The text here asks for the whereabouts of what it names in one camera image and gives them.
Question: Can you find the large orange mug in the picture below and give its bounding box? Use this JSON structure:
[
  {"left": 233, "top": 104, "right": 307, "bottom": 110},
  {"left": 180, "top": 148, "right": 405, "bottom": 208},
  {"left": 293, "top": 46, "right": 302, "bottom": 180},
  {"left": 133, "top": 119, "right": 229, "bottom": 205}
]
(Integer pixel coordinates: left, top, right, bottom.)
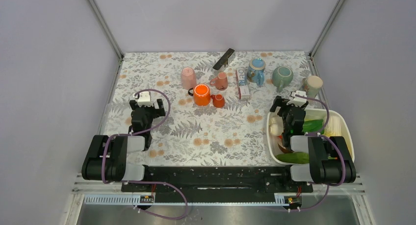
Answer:
[{"left": 188, "top": 84, "right": 211, "bottom": 106}]

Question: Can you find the small orange mug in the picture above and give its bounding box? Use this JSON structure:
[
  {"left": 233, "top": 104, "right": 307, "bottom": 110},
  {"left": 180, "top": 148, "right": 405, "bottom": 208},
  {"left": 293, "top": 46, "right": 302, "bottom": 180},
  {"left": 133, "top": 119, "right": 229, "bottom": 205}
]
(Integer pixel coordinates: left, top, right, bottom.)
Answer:
[{"left": 210, "top": 94, "right": 225, "bottom": 108}]

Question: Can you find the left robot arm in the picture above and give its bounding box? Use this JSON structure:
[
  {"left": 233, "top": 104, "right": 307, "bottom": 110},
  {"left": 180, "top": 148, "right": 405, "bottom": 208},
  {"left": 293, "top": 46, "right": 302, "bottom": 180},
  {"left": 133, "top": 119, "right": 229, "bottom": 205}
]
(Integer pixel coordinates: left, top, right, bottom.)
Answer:
[{"left": 81, "top": 99, "right": 166, "bottom": 191}]

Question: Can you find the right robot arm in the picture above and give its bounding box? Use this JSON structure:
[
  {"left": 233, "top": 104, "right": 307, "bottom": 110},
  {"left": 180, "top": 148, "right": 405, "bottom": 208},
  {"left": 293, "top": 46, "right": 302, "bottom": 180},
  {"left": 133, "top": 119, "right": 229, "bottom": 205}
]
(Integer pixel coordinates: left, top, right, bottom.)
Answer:
[{"left": 270, "top": 96, "right": 356, "bottom": 192}]

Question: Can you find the cream painted mug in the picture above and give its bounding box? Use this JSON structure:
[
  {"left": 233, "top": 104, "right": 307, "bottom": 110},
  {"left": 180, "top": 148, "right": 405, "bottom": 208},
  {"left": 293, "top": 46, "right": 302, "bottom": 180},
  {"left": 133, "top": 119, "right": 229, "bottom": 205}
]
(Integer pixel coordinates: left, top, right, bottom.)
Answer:
[{"left": 300, "top": 75, "right": 323, "bottom": 98}]

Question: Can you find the green glazed mug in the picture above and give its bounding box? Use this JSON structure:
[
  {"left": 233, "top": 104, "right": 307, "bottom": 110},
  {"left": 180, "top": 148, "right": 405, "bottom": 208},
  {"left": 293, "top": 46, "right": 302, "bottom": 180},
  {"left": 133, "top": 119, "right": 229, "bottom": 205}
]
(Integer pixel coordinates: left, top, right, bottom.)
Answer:
[{"left": 271, "top": 66, "right": 293, "bottom": 92}]

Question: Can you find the blue butterfly mug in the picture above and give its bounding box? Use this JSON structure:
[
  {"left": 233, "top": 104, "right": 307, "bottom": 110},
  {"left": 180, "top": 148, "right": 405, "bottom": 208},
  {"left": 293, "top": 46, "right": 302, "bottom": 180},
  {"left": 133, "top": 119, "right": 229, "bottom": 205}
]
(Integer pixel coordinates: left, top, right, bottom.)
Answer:
[{"left": 247, "top": 58, "right": 266, "bottom": 86}]

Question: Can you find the pink dotted mug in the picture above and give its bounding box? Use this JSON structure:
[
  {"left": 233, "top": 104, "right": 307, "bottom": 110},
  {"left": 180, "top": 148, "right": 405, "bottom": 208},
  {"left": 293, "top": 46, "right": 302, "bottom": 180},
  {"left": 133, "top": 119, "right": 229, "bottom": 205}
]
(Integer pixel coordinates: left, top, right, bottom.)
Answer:
[{"left": 209, "top": 72, "right": 228, "bottom": 91}]

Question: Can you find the white garlic bulb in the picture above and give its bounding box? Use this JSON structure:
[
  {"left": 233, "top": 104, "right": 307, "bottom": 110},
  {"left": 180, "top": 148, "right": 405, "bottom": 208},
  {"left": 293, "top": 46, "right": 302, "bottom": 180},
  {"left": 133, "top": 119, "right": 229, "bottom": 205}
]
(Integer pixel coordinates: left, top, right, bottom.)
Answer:
[{"left": 268, "top": 116, "right": 283, "bottom": 136}]

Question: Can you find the green bok choy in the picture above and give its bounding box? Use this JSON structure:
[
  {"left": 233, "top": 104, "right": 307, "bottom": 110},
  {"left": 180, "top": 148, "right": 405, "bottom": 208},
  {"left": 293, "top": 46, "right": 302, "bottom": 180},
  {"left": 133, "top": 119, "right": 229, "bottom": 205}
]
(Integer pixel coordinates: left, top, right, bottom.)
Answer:
[{"left": 302, "top": 119, "right": 325, "bottom": 134}]

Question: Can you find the white plastic basin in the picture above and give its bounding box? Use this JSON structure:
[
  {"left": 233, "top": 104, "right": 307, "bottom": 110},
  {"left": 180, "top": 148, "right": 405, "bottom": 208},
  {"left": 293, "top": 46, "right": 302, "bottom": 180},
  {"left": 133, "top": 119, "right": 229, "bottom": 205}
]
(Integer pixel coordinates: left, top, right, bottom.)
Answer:
[{"left": 263, "top": 107, "right": 355, "bottom": 165}]

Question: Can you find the brown mushroom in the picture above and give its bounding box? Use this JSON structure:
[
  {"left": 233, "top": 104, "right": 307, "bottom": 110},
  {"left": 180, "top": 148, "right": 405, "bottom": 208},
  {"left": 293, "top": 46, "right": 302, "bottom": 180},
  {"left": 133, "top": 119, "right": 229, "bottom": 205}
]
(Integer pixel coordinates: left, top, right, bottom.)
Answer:
[{"left": 278, "top": 144, "right": 292, "bottom": 153}]

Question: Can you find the white red toothpaste box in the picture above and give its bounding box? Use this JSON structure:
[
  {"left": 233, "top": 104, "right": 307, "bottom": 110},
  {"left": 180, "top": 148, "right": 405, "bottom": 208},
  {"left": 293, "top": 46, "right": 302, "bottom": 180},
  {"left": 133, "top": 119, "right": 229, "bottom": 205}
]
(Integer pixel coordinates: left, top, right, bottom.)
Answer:
[{"left": 235, "top": 68, "right": 250, "bottom": 100}]

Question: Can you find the yellow napa cabbage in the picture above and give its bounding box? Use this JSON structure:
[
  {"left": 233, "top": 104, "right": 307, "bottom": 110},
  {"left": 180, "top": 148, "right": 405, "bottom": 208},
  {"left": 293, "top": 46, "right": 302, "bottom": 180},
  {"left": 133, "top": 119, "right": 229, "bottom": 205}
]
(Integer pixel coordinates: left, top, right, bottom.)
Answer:
[{"left": 324, "top": 116, "right": 342, "bottom": 137}]

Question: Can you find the green cucumber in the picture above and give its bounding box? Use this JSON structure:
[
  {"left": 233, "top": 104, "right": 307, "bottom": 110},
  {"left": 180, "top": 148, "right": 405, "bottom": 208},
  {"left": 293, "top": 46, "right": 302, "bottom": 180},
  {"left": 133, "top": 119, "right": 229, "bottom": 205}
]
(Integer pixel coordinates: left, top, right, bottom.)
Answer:
[{"left": 276, "top": 152, "right": 310, "bottom": 164}]

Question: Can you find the light pink cup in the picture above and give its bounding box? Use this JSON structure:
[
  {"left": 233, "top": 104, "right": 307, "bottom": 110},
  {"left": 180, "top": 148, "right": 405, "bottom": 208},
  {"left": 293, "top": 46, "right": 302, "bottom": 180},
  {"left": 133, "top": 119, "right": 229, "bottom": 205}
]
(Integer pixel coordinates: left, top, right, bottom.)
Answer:
[{"left": 181, "top": 67, "right": 197, "bottom": 90}]

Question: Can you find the floral tablecloth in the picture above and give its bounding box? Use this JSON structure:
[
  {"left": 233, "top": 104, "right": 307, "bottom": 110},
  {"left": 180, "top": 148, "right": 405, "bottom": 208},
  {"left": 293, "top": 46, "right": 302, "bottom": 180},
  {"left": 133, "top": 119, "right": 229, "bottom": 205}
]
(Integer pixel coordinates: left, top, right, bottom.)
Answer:
[{"left": 102, "top": 51, "right": 312, "bottom": 166}]

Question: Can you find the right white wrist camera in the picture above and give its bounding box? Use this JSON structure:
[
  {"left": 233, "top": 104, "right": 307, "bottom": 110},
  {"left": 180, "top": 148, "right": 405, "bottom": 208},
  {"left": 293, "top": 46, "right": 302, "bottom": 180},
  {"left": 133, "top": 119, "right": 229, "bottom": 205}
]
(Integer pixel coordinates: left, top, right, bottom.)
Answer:
[{"left": 287, "top": 90, "right": 308, "bottom": 107}]

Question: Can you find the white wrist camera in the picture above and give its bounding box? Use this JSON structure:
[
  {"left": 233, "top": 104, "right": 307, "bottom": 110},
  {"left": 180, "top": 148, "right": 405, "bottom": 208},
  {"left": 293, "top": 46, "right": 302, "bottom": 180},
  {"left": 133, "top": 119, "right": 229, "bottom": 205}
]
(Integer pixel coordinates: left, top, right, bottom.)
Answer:
[
  {"left": 287, "top": 90, "right": 308, "bottom": 107},
  {"left": 136, "top": 91, "right": 154, "bottom": 107}
]

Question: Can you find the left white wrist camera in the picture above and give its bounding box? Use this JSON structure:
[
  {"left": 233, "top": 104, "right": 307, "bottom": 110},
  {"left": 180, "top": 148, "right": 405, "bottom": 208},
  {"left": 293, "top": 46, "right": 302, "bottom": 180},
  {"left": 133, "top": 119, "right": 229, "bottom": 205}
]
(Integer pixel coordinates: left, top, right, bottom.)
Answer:
[{"left": 136, "top": 91, "right": 154, "bottom": 107}]

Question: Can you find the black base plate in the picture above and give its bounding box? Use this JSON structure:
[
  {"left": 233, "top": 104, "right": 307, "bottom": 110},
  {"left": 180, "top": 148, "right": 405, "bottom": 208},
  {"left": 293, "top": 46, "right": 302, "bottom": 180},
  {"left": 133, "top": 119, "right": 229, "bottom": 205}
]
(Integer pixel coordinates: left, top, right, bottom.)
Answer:
[{"left": 121, "top": 166, "right": 313, "bottom": 197}]

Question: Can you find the white slotted cable duct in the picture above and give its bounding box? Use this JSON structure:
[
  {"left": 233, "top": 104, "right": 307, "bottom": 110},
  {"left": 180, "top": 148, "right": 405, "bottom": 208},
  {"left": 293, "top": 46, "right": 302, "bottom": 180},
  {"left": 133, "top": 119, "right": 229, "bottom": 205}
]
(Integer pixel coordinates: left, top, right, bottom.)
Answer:
[{"left": 84, "top": 193, "right": 289, "bottom": 206}]

